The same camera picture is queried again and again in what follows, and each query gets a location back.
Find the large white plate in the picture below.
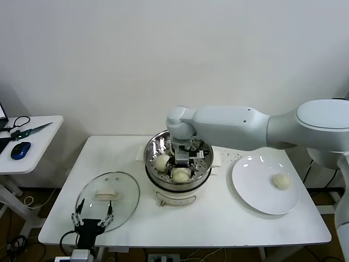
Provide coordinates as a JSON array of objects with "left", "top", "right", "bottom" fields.
[{"left": 231, "top": 154, "right": 300, "bottom": 216}]

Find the black floor cable bundle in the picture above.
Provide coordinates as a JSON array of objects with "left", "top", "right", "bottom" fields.
[{"left": 7, "top": 236, "right": 49, "bottom": 262}]

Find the white side table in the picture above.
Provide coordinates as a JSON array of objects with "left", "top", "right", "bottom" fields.
[{"left": 0, "top": 116, "right": 64, "bottom": 235}]

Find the round glass pot lid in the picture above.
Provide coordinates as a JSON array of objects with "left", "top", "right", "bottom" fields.
[{"left": 76, "top": 171, "right": 141, "bottom": 233}]

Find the white floor cable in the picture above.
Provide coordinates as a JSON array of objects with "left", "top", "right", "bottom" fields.
[{"left": 23, "top": 188, "right": 59, "bottom": 210}]

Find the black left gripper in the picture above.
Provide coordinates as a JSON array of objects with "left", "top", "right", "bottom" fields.
[{"left": 71, "top": 198, "right": 114, "bottom": 249}]

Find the black looped cable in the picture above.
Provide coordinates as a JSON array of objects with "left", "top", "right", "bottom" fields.
[{"left": 0, "top": 116, "right": 31, "bottom": 134}]

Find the black laptop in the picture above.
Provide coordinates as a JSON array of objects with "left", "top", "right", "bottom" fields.
[{"left": 0, "top": 102, "right": 9, "bottom": 132}]

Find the flat black pad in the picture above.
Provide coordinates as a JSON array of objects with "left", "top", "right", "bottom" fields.
[{"left": 0, "top": 137, "right": 12, "bottom": 155}]

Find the white steamed baozi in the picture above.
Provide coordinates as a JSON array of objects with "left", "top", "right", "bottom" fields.
[
  {"left": 270, "top": 173, "right": 292, "bottom": 190},
  {"left": 171, "top": 168, "right": 191, "bottom": 184},
  {"left": 154, "top": 154, "right": 171, "bottom": 172}
]

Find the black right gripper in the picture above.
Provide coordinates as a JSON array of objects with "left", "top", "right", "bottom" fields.
[{"left": 167, "top": 148, "right": 198, "bottom": 180}]

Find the stainless steel steamer basket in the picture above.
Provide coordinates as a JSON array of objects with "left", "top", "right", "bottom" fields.
[{"left": 143, "top": 128, "right": 214, "bottom": 192}]

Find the blue computer mouse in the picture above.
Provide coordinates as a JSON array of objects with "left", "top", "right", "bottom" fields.
[{"left": 10, "top": 142, "right": 32, "bottom": 161}]

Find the green pointed tool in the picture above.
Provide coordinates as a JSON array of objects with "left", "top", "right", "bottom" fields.
[{"left": 10, "top": 122, "right": 53, "bottom": 142}]

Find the steel steamer pot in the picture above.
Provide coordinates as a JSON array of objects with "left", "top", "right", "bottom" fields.
[{"left": 136, "top": 146, "right": 223, "bottom": 208}]

